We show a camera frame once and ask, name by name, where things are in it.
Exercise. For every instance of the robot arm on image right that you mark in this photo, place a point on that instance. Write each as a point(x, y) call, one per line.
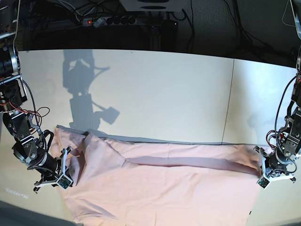
point(285, 142)

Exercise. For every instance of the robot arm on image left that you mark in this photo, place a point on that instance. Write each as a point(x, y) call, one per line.
point(32, 144)

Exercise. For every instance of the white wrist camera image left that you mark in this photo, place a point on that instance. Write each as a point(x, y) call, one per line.
point(64, 181)

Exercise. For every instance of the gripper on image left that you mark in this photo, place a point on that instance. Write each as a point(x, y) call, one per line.
point(51, 169)

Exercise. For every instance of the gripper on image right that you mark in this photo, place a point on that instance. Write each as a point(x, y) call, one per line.
point(274, 165)

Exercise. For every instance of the black power strip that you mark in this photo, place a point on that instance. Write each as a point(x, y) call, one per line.
point(108, 21)

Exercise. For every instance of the pink T-shirt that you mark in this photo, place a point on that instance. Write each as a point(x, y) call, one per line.
point(119, 183)

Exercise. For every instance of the aluminium table leg post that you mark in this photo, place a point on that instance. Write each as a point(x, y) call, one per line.
point(155, 39)

